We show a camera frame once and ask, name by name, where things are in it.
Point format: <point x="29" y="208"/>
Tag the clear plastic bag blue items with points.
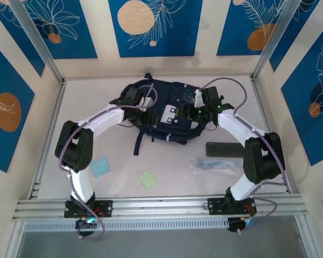
<point x="212" y="166"/>

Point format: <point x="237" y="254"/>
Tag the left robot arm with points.
<point x="74" y="147"/>

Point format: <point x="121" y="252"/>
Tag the aluminium frame post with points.
<point x="274" y="37"/>
<point x="35" y="40"/>

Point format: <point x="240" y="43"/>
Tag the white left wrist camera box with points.
<point x="146" y="102"/>

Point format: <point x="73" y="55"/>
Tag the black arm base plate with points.
<point x="106" y="208"/>
<point x="214" y="206"/>

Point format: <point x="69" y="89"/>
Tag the aluminium mounting rail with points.
<point x="161" y="208"/>

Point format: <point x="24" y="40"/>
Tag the black pencil case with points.
<point x="223" y="150"/>

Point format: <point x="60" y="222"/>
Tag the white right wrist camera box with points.
<point x="198" y="98"/>

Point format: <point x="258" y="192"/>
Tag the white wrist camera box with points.
<point x="198" y="98"/>
<point x="146" y="102"/>

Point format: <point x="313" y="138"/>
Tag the light blue sticky note pad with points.
<point x="100" y="168"/>

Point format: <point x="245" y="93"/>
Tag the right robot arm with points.
<point x="263" y="161"/>

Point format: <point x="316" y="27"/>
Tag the black connector box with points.
<point x="238" y="225"/>
<point x="86" y="225"/>

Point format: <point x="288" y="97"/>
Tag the light green sticky note pad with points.
<point x="148" y="181"/>

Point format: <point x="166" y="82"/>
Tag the navy blue student backpack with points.
<point x="172" y="94"/>

